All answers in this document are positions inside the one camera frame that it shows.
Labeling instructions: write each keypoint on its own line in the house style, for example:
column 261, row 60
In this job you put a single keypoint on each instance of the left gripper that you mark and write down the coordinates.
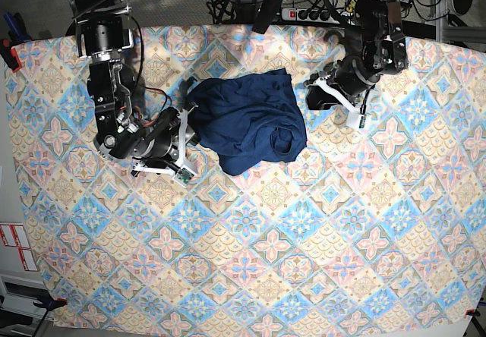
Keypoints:
column 347, row 80

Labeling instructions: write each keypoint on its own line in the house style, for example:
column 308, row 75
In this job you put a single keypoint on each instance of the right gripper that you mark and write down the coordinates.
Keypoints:
column 167, row 139

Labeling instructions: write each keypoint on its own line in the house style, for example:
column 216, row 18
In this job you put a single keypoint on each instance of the blue long-sleeve T-shirt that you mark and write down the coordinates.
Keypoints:
column 248, row 119

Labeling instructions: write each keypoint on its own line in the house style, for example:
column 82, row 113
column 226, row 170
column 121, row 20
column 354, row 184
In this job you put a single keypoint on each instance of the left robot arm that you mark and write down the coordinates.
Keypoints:
column 378, row 23

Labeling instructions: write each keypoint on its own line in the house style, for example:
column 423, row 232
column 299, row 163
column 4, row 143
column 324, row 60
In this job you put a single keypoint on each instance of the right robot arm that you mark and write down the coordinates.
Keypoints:
column 102, row 35

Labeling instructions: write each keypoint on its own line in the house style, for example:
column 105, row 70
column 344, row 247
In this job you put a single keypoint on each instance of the white power strip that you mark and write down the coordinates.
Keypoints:
column 306, row 16

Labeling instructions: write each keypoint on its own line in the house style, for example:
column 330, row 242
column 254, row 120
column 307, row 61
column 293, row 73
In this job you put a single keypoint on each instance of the patterned tile tablecloth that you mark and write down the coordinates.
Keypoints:
column 362, row 234

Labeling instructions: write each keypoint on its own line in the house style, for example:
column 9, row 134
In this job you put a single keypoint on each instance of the red white labels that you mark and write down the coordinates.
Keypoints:
column 15, row 242

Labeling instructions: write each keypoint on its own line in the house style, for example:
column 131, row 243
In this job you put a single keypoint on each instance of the red black clamp top-left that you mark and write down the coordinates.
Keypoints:
column 10, row 56

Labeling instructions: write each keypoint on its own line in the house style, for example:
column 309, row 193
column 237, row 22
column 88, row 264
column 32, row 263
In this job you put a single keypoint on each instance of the blue clamp bottom-left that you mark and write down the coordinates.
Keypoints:
column 49, row 304

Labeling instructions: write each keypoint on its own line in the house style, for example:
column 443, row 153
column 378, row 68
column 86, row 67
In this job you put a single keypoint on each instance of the red clamp bottom-right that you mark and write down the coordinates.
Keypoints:
column 473, row 313

